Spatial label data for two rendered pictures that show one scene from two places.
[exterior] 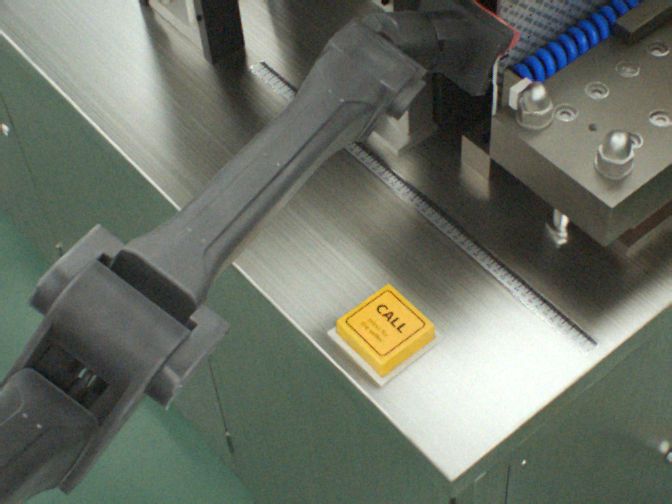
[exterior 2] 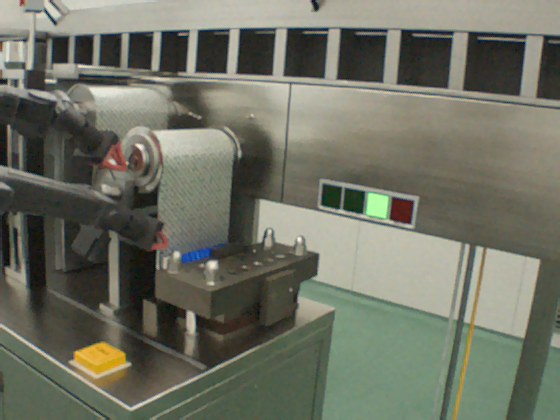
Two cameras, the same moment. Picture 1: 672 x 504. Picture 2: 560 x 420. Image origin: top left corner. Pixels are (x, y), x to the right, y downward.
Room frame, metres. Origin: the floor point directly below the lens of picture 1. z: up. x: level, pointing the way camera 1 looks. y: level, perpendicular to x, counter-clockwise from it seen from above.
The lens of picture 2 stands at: (-0.28, -0.02, 1.41)
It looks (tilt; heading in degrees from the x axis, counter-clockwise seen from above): 12 degrees down; 340
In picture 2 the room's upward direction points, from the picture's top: 4 degrees clockwise
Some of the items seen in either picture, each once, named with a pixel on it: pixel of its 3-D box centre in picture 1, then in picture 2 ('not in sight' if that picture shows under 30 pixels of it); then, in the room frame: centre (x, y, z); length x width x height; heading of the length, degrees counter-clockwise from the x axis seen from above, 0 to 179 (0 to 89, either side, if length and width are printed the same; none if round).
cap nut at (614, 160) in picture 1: (616, 149); (211, 271); (0.77, -0.27, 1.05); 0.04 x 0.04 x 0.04
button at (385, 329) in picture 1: (385, 329); (100, 358); (0.69, -0.04, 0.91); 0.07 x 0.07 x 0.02; 35
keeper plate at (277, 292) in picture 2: not in sight; (278, 297); (0.83, -0.44, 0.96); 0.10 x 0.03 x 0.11; 125
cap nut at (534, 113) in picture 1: (536, 101); (175, 261); (0.84, -0.21, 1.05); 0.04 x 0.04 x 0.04
